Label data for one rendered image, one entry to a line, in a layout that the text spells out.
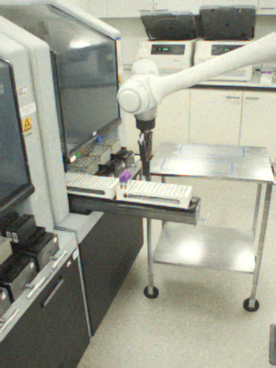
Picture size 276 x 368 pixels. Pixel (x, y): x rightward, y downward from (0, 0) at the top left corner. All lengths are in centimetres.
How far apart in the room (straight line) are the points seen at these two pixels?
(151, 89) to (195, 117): 261
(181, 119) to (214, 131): 36
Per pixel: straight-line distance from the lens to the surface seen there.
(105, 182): 154
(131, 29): 444
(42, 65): 135
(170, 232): 225
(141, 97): 112
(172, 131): 383
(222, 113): 368
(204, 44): 368
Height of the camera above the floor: 152
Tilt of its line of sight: 26 degrees down
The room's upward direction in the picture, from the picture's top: 2 degrees counter-clockwise
